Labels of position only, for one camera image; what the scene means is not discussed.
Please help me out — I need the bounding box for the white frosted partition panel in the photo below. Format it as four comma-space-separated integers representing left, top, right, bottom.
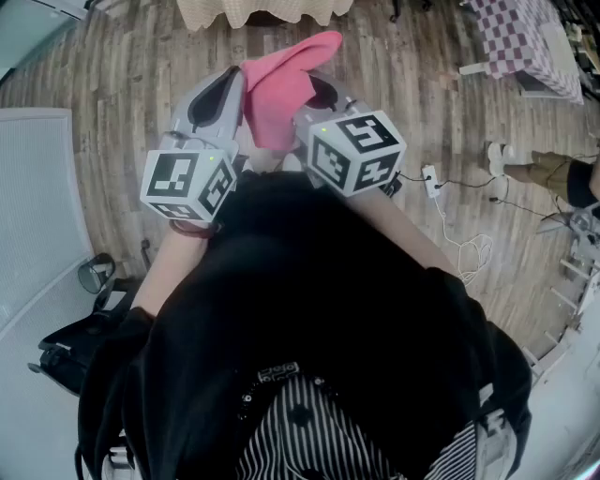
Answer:
0, 107, 98, 329

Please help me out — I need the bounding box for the table with purple checked cloth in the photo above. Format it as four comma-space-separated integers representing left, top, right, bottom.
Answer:
458, 0, 586, 105

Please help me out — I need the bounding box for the person's left forearm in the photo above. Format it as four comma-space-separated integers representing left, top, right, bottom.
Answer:
130, 219, 221, 315

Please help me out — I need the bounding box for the white metal table frame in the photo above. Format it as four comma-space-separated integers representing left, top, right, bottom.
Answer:
522, 205, 600, 381

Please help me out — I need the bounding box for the white flat board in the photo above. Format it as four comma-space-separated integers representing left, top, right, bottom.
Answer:
538, 22, 582, 76

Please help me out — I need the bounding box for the black office chair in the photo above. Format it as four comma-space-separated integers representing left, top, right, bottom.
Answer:
27, 276, 156, 399

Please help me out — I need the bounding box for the person's striped garment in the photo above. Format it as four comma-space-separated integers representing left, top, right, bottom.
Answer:
233, 372, 479, 480

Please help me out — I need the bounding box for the person's black shirt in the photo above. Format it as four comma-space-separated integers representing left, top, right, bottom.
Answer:
77, 171, 533, 480

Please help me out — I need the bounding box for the round table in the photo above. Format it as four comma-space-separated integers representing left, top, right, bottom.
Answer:
176, 0, 351, 33

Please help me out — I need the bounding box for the person's right forearm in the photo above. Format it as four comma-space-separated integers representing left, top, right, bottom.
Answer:
344, 185, 459, 276

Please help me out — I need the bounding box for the white power strip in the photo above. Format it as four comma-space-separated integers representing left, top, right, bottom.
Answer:
420, 163, 443, 199

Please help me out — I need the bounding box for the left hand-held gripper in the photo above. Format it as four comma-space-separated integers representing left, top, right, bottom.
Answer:
139, 65, 247, 223

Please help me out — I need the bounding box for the grey shoulder bag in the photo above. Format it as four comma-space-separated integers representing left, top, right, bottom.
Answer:
477, 383, 519, 474

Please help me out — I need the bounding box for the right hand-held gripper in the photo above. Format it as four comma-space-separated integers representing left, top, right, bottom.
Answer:
292, 73, 408, 199

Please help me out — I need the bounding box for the black floor power cable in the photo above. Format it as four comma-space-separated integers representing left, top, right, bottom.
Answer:
435, 175, 578, 221

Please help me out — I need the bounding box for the pink cloth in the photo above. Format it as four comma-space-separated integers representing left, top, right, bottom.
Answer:
240, 30, 344, 152

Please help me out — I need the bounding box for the black mesh wastebasket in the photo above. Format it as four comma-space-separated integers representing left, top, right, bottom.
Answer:
77, 252, 117, 295

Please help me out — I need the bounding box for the white coiled cable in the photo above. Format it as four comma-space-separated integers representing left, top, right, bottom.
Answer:
433, 194, 494, 285

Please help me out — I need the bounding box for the dark red wrist bracelet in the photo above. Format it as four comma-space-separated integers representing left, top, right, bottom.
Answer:
169, 218, 224, 240

